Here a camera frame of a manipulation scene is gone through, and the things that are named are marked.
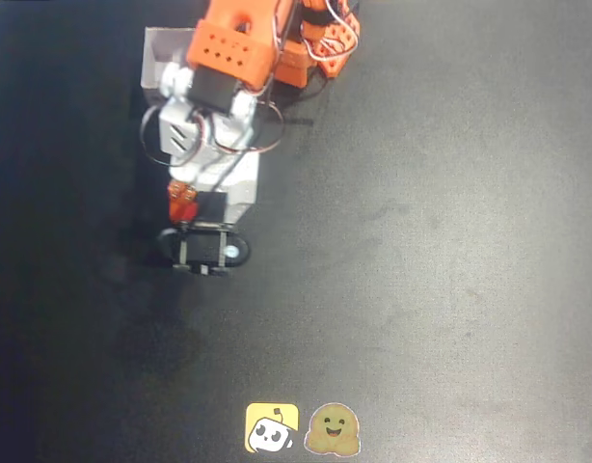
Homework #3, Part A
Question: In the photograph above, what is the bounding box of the black table mat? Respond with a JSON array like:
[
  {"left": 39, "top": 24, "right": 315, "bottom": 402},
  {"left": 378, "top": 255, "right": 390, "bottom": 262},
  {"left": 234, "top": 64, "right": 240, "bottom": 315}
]
[{"left": 0, "top": 0, "right": 592, "bottom": 463}]

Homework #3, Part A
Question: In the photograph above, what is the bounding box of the black webcam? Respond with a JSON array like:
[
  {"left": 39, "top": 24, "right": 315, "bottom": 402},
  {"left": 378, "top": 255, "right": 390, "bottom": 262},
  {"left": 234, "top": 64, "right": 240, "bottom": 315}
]
[{"left": 157, "top": 219, "right": 252, "bottom": 278}]

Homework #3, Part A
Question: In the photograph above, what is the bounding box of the red cube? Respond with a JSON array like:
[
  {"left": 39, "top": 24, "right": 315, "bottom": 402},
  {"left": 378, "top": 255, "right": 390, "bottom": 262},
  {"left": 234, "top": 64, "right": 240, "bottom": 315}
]
[{"left": 170, "top": 200, "right": 202, "bottom": 224}]

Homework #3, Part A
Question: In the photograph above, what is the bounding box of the yellow robot sticker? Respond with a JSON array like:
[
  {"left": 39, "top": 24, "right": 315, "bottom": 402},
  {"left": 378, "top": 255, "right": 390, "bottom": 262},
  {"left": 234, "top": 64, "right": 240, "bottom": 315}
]
[{"left": 244, "top": 401, "right": 300, "bottom": 454}]

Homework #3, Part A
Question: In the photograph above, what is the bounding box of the white and red wire bundle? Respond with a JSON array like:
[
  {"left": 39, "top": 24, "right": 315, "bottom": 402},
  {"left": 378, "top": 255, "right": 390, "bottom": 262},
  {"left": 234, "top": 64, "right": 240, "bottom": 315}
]
[{"left": 300, "top": 0, "right": 363, "bottom": 64}]

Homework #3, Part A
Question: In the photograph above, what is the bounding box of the hugging face emoji sticker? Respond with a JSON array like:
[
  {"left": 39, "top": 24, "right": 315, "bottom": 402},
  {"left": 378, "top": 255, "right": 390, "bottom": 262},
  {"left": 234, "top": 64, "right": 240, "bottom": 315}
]
[{"left": 303, "top": 401, "right": 363, "bottom": 456}]

